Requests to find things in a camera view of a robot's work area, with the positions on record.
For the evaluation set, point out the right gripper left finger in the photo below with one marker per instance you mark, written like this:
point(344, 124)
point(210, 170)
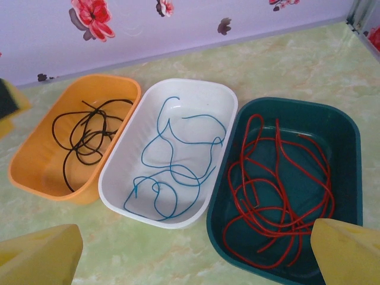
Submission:
point(38, 255)

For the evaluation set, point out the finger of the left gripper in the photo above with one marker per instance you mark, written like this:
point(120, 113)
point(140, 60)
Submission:
point(9, 101)

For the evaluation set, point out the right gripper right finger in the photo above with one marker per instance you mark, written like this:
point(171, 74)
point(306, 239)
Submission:
point(350, 255)

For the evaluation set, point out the orange plastic tub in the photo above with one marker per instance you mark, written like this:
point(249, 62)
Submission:
point(38, 166)

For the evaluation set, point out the dark green plastic tub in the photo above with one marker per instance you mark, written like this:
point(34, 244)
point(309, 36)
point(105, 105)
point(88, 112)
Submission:
point(341, 142)

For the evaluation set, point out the white plastic tub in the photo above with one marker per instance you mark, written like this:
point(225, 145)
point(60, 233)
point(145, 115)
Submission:
point(193, 98)

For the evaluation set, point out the aluminium wall base strip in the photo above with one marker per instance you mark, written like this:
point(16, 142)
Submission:
point(178, 52)

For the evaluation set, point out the aluminium corner post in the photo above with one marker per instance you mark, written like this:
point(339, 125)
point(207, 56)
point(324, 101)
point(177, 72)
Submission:
point(360, 15)

